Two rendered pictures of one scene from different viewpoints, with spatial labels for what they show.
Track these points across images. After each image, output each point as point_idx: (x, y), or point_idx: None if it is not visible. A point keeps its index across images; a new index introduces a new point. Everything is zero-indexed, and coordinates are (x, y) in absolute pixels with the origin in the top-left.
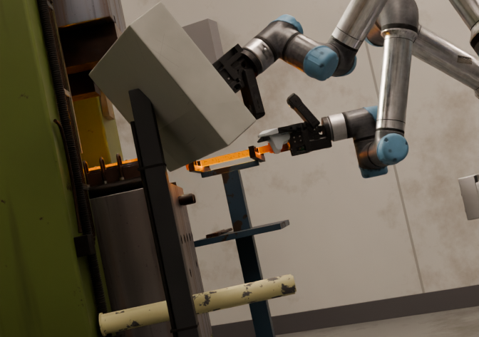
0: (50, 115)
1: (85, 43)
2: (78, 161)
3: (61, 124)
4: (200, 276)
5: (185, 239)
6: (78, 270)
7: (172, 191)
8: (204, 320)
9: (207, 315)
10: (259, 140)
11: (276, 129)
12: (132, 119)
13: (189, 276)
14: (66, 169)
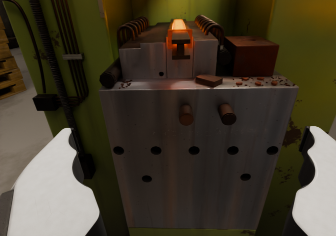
0: None
1: None
2: (41, 36)
3: None
4: (262, 189)
5: (166, 151)
6: (44, 113)
7: (114, 100)
8: (196, 216)
9: (241, 217)
10: (304, 130)
11: (12, 188)
12: None
13: (124, 180)
14: (40, 41)
